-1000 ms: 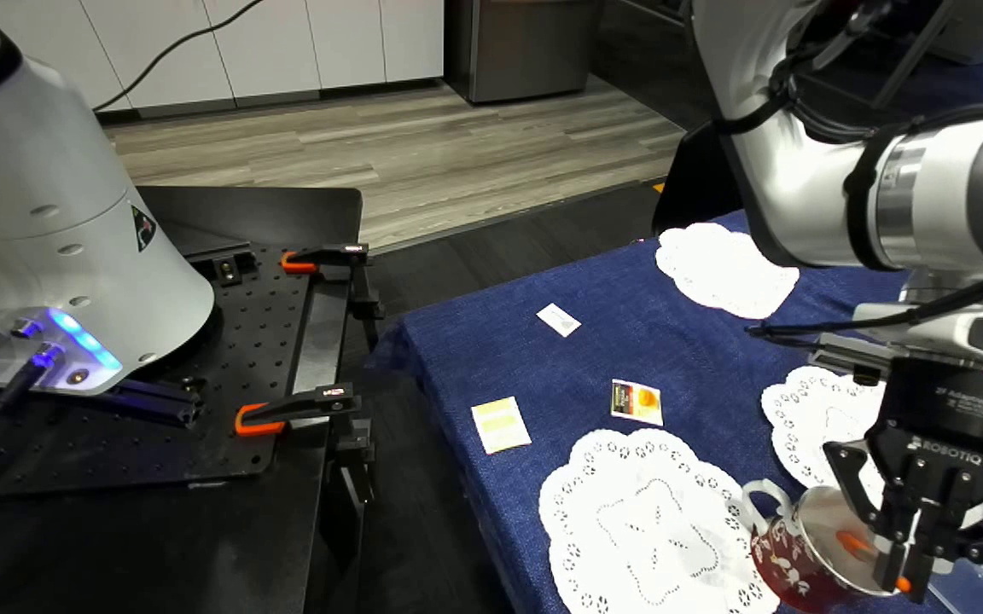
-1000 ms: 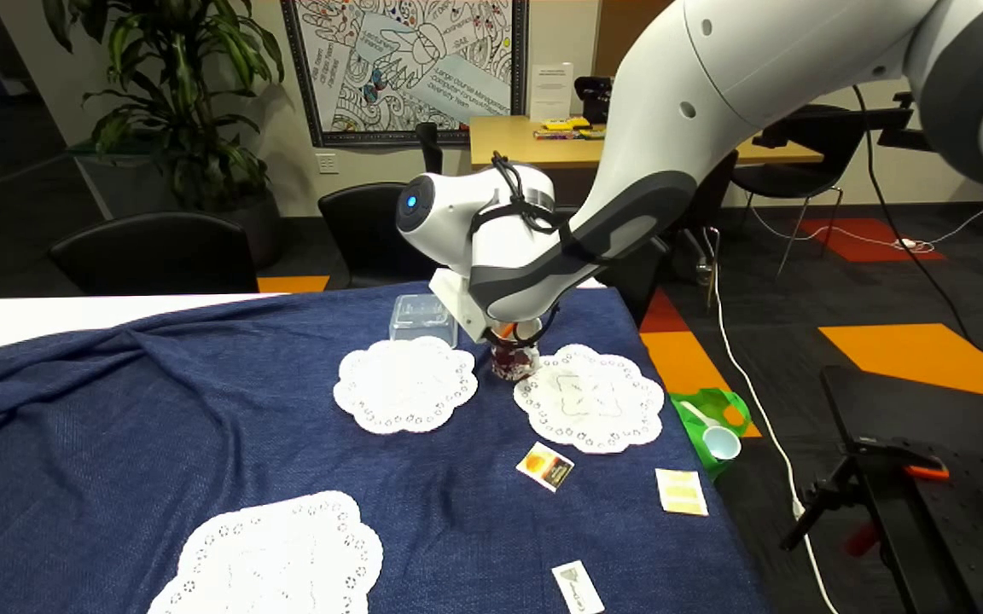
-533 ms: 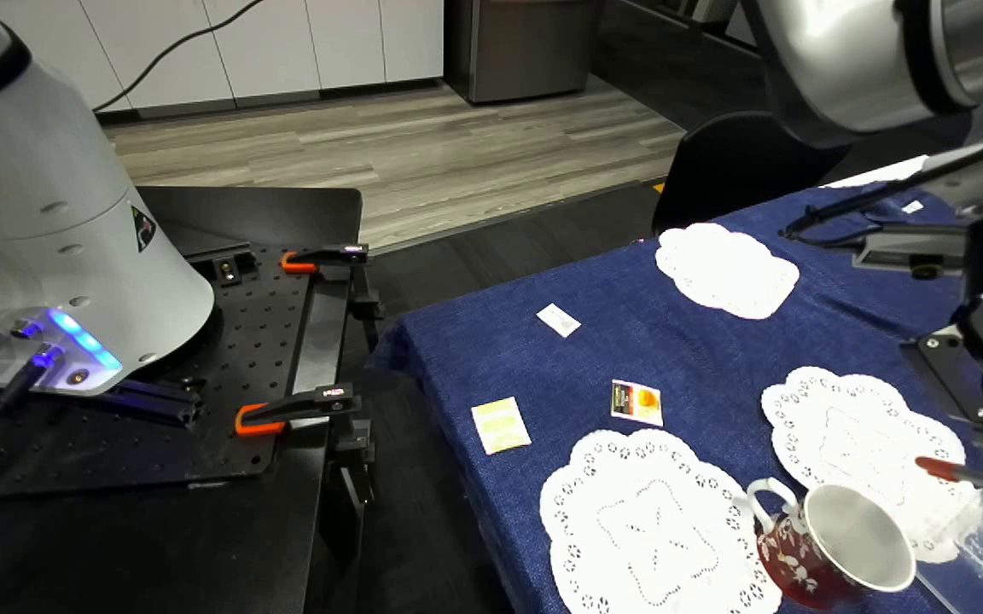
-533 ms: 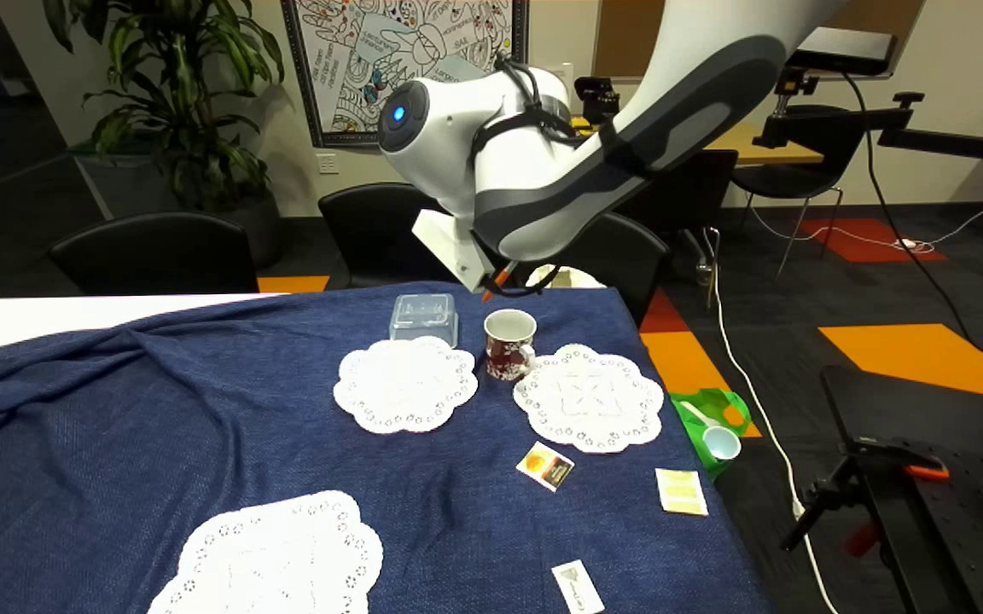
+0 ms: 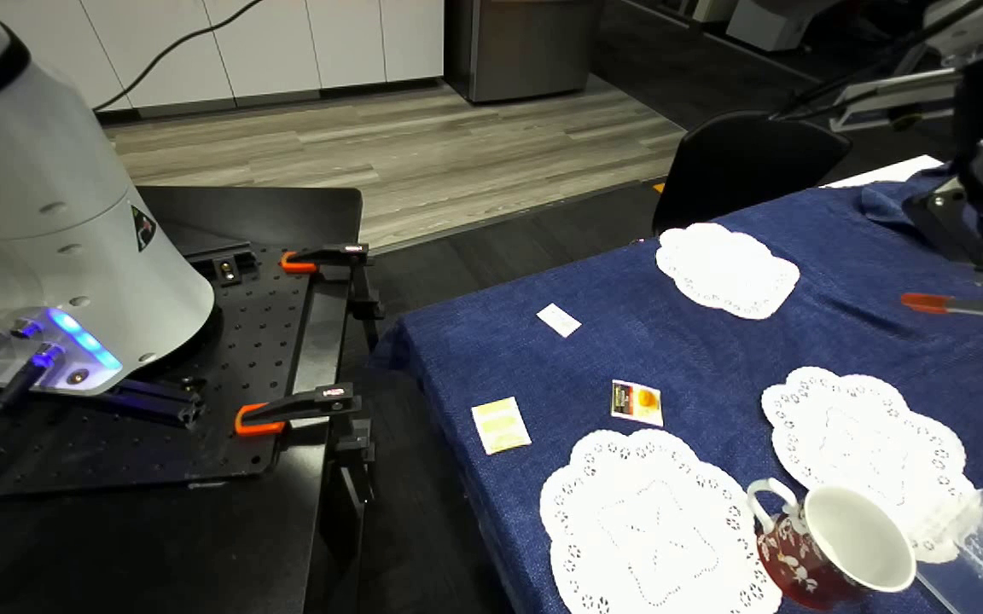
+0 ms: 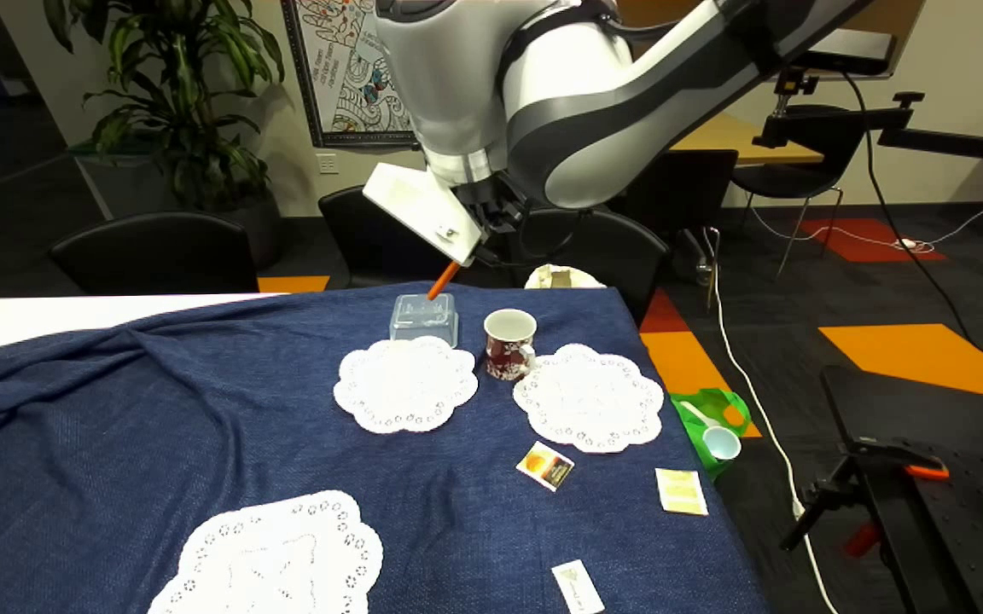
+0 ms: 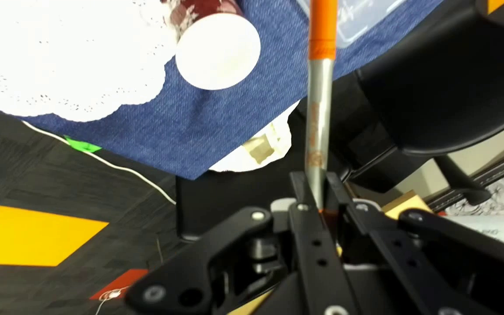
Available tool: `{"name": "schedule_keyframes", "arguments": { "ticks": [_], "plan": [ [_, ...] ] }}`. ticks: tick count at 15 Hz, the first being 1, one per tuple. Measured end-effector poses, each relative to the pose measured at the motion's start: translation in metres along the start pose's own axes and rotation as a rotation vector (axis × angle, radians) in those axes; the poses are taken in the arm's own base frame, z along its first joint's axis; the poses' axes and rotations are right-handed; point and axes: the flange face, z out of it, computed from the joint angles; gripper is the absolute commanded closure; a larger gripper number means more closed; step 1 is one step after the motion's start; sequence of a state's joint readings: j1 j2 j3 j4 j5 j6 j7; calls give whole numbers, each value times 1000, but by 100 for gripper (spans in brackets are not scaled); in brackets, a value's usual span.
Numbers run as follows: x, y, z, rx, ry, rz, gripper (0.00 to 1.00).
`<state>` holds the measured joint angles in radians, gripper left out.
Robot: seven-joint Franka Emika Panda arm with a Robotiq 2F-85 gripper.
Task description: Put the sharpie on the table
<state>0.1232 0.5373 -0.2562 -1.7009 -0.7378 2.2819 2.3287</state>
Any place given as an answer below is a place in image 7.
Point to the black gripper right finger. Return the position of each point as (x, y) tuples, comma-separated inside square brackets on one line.
[(392, 245)]

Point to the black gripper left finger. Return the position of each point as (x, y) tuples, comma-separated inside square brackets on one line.
[(309, 255)]

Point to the grey sharpie with orange cap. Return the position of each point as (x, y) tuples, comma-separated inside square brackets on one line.
[(320, 115)]

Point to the blue tablecloth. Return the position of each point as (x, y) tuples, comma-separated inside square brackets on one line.
[(217, 127)]

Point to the white paper doily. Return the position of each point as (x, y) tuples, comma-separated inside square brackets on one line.
[(70, 57)]

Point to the black chair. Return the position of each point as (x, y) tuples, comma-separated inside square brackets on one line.
[(437, 87)]

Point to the white bag with beige patch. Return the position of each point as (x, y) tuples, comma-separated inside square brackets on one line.
[(227, 162)]

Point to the green tape piece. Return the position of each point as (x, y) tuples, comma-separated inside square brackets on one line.
[(82, 145)]

